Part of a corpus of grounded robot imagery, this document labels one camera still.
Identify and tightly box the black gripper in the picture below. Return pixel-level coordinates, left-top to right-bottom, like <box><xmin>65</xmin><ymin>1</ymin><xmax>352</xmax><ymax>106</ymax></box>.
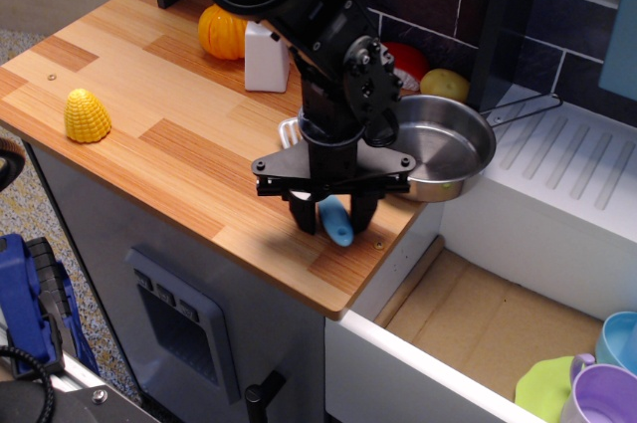
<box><xmin>252</xmin><ymin>140</ymin><xmax>416</xmax><ymax>235</ymax></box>

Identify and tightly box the white spatula blue handle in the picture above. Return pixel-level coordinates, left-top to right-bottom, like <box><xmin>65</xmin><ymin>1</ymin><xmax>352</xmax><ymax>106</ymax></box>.
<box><xmin>278</xmin><ymin>117</ymin><xmax>353</xmax><ymax>247</ymax></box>

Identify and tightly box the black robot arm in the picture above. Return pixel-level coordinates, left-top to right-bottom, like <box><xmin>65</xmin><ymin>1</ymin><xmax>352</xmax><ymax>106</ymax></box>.
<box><xmin>213</xmin><ymin>0</ymin><xmax>415</xmax><ymax>233</ymax></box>

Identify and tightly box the stainless steel pan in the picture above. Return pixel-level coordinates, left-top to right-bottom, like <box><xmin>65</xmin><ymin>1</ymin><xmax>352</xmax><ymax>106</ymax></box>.
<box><xmin>392</xmin><ymin>94</ymin><xmax>563</xmax><ymax>203</ymax></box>

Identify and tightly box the yellow toy potato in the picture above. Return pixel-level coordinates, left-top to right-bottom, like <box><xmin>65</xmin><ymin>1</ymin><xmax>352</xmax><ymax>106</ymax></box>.
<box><xmin>420</xmin><ymin>69</ymin><xmax>470</xmax><ymax>103</ymax></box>

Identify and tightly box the white salt shaker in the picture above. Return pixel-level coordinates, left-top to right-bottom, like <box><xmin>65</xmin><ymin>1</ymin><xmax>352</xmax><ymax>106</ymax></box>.
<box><xmin>244</xmin><ymin>22</ymin><xmax>290</xmax><ymax>94</ymax></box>

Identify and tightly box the white toy sink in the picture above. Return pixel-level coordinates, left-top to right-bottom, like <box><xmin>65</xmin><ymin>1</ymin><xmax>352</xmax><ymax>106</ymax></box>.
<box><xmin>325</xmin><ymin>100</ymin><xmax>636</xmax><ymax>422</ymax></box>

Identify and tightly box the orange toy pumpkin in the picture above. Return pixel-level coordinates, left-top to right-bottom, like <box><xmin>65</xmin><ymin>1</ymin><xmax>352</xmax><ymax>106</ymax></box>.
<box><xmin>197</xmin><ymin>4</ymin><xmax>248</xmax><ymax>60</ymax></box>

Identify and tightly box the grey oven door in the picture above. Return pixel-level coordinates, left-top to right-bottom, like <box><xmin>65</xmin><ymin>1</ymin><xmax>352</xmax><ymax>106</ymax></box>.
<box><xmin>125</xmin><ymin>248</ymin><xmax>240</xmax><ymax>407</ymax></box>

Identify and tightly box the yellow toy corn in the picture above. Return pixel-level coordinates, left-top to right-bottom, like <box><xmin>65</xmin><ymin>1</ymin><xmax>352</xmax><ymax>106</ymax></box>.
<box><xmin>64</xmin><ymin>89</ymin><xmax>111</xmax><ymax>143</ymax></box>

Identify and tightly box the green plastic plate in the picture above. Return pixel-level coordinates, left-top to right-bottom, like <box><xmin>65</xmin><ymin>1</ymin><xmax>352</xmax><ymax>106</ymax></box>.
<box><xmin>514</xmin><ymin>356</ymin><xmax>573</xmax><ymax>423</ymax></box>

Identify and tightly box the blue black device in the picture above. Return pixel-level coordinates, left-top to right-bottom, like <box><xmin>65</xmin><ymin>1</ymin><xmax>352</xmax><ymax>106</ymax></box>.
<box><xmin>1</xmin><ymin>234</ymin><xmax>100</xmax><ymax>374</ymax></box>

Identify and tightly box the blue plastic cup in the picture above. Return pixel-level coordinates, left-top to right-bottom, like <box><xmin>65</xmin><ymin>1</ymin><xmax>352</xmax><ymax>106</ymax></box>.
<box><xmin>595</xmin><ymin>312</ymin><xmax>636</xmax><ymax>374</ymax></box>

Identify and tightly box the teal cabinet panel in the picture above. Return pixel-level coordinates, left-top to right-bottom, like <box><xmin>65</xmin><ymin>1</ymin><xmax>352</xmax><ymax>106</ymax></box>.
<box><xmin>599</xmin><ymin>0</ymin><xmax>636</xmax><ymax>101</ymax></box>

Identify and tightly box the purple plastic cup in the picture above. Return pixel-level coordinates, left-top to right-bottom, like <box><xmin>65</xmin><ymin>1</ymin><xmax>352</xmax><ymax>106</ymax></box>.
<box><xmin>559</xmin><ymin>353</ymin><xmax>636</xmax><ymax>422</ymax></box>

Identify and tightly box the dark round object left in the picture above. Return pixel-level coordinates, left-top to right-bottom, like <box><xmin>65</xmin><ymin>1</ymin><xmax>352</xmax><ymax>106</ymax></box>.
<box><xmin>0</xmin><ymin>137</ymin><xmax>26</xmax><ymax>191</ymax></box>

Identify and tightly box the black oven handle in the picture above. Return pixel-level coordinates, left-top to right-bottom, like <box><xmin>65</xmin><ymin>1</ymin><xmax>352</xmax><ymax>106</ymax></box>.
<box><xmin>244</xmin><ymin>370</ymin><xmax>287</xmax><ymax>423</ymax></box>

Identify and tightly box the black braided cable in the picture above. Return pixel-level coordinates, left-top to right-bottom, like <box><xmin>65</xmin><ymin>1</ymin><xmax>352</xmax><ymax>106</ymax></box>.
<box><xmin>0</xmin><ymin>344</ymin><xmax>56</xmax><ymax>423</ymax></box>

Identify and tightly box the black mount base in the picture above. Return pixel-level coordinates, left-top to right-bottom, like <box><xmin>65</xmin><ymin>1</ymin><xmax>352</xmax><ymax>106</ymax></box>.
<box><xmin>1</xmin><ymin>359</ymin><xmax>157</xmax><ymax>422</ymax></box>

